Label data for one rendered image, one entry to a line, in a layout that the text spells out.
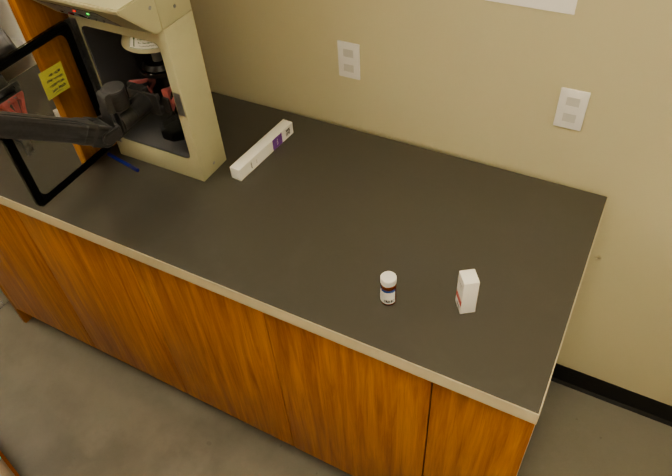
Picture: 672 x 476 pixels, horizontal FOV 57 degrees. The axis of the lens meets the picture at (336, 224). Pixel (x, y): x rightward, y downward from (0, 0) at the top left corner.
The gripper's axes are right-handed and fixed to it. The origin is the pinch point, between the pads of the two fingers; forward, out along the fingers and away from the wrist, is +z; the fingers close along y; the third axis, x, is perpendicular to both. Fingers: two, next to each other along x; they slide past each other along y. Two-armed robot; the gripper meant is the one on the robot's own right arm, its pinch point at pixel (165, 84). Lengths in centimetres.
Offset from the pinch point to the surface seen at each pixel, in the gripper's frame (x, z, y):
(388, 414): 56, -37, -84
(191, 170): 20.7, -9.5, -10.2
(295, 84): 16.0, 33.8, -20.2
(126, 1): -33.6, -15.3, -13.3
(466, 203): 25, 13, -85
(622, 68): -10, 35, -112
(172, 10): -26.1, -3.8, -14.3
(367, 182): 24, 9, -57
